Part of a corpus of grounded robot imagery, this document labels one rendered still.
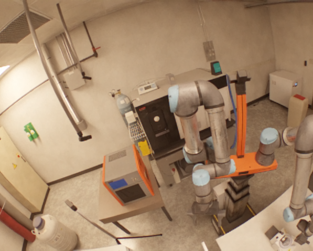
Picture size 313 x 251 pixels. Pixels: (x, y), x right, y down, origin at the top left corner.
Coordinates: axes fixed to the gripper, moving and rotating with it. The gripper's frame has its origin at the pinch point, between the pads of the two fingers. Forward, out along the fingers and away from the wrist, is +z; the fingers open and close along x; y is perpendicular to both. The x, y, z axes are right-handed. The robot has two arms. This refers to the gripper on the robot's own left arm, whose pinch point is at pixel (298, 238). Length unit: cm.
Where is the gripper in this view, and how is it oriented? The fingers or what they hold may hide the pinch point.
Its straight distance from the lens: 113.4
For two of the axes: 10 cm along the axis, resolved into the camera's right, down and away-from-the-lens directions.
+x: 8.3, -4.8, 3.0
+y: 4.8, 3.2, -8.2
